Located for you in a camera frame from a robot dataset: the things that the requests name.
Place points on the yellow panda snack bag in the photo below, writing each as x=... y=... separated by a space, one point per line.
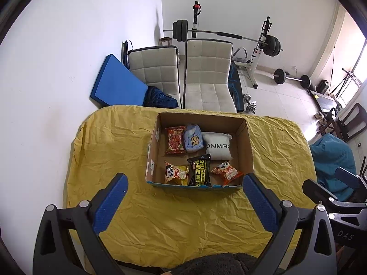
x=176 y=174

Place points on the yellow table cloth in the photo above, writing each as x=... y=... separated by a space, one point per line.
x=166 y=226

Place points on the barbell on floor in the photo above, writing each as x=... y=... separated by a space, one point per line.
x=280 y=76

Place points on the chrome dumbbell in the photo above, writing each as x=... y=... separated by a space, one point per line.
x=249 y=104

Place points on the dark blue knitted cloth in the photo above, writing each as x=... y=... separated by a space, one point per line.
x=154 y=97

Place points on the white padded chair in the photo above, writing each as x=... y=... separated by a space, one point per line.
x=207 y=68
x=157 y=66

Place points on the black fuzzy sleeve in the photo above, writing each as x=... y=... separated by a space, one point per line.
x=223 y=263

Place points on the light blue cartoon tissue pack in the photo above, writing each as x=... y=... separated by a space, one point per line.
x=192 y=138

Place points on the orange panda snack bag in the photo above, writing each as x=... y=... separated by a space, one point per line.
x=227 y=172

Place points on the left white padded chair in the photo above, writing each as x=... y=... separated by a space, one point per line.
x=157 y=66

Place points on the blue foam mat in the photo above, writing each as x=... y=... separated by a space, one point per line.
x=116 y=85

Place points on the black shoe shine wipes pack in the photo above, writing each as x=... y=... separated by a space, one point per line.
x=200 y=170

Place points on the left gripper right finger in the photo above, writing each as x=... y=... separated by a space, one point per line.
x=315 y=252

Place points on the teal bean bag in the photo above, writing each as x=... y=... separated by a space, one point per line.
x=330 y=153

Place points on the white ONMAX pouch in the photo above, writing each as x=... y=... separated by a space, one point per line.
x=217 y=145

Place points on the white weight bench rack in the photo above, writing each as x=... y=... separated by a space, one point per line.
x=248 y=66

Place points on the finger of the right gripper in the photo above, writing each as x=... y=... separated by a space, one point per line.
x=318 y=194
x=351 y=180

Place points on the brown cardboard box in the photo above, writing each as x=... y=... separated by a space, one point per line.
x=236 y=126

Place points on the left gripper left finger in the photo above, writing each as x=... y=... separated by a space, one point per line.
x=54 y=252

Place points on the blue black bench pad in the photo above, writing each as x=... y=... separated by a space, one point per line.
x=234 y=85

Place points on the right white padded chair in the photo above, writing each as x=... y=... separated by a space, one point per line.
x=207 y=68

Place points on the dark wooden chair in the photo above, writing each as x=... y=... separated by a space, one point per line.
x=347 y=127

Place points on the barbell on rack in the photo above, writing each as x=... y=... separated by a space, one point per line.
x=270 y=45

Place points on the red floral snack bag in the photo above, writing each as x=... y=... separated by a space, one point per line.
x=175 y=140

